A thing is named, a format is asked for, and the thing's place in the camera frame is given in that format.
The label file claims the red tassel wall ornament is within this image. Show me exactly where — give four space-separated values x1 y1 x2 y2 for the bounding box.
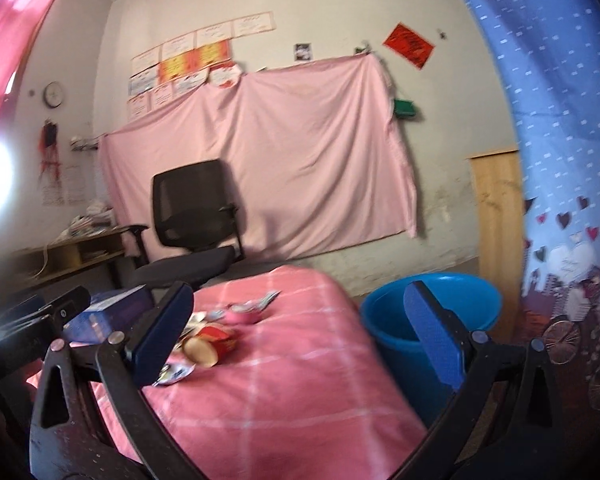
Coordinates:
38 119 61 185

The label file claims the green hanging basket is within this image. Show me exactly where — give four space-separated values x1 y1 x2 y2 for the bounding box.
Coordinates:
393 99 417 120

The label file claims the round wall clock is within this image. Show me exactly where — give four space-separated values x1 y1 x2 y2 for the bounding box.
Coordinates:
42 81 65 110

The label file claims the red diamond wall poster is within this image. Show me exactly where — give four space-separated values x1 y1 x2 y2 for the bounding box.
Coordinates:
382 23 434 70

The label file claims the red paper cup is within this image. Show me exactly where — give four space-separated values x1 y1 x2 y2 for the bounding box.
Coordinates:
182 324 237 368

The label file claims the stack of books papers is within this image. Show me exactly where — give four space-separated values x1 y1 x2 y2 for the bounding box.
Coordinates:
66 200 117 237

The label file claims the blue plastic bucket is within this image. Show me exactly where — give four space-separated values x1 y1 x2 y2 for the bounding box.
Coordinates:
361 272 503 427

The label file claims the pink wall sheet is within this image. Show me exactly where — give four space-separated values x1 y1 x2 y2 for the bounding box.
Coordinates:
99 54 417 261

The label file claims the white earbud case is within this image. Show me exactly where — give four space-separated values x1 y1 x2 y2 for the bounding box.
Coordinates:
187 312 207 324

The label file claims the wooden cabinet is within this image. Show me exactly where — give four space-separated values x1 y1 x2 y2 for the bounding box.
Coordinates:
469 148 524 342

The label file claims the blue cardboard box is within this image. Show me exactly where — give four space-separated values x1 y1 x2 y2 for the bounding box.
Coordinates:
62 285 155 344

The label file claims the blue cartoon curtain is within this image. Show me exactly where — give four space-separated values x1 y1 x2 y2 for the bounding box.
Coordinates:
465 0 600 441

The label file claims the white long wrapper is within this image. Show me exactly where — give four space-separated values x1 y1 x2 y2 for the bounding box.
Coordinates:
228 290 280 313

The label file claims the wooden desk shelf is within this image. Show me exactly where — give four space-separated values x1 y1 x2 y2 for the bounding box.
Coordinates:
9 228 129 290

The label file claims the small dark photo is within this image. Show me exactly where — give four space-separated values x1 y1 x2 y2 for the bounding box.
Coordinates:
294 44 313 62

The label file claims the wall certificates group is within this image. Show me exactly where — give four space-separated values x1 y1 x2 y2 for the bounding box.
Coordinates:
126 12 276 122

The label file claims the pink checkered table cloth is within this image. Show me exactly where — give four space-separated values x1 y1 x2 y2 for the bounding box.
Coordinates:
29 266 426 479

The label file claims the black office chair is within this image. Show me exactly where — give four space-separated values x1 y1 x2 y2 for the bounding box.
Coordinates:
131 159 245 289

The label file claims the wall calendar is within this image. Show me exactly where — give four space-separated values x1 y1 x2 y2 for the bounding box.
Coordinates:
38 165 87 206

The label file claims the blue snack wrapper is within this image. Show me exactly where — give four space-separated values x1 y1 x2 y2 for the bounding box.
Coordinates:
152 361 195 387

